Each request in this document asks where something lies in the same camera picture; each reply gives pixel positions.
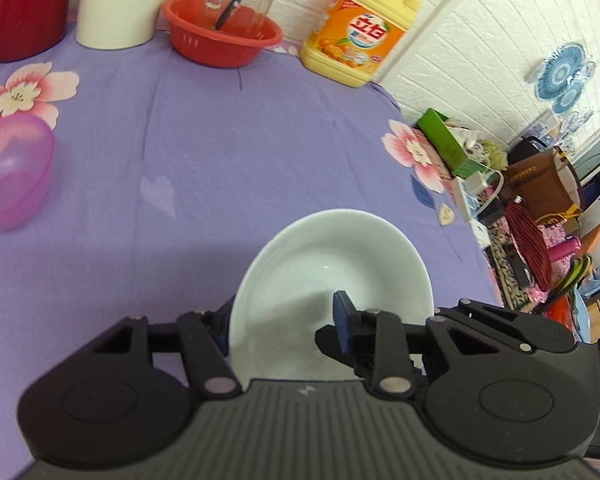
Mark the large blue paper fan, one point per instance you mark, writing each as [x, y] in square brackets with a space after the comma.
[557, 72]

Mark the brown patterned cloth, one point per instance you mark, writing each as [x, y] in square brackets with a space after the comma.
[505, 265]

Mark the red plastic basket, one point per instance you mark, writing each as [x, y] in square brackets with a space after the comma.
[215, 50]

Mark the yellow detergent bottle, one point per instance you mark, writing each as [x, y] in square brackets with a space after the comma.
[350, 35]

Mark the red knitted cloth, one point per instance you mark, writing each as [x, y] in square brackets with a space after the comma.
[527, 240]

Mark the white power strip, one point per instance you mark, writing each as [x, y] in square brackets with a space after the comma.
[467, 202]

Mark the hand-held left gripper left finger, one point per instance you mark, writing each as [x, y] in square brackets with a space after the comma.
[221, 330]

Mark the brown paper bag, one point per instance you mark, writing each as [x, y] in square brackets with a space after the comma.
[535, 180]

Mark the green box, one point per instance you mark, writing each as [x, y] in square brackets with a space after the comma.
[442, 140]

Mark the purple plastic bowl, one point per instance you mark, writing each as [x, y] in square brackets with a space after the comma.
[10, 175]

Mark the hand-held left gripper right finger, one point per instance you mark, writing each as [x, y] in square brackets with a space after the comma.
[342, 325]

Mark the pink bottle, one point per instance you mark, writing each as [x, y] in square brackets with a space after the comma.
[565, 250]

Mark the medium blue paper fan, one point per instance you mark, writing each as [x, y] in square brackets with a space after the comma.
[570, 97]

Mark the red thermos jug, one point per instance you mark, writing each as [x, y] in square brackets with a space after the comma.
[30, 10]

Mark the white thermos jug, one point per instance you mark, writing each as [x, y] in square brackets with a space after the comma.
[115, 10]

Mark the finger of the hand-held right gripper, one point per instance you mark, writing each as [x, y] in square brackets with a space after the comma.
[520, 325]

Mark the purple flowered tablecloth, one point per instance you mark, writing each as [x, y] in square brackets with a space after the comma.
[205, 160]

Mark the white bowl with red pattern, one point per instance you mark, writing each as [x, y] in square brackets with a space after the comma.
[330, 260]

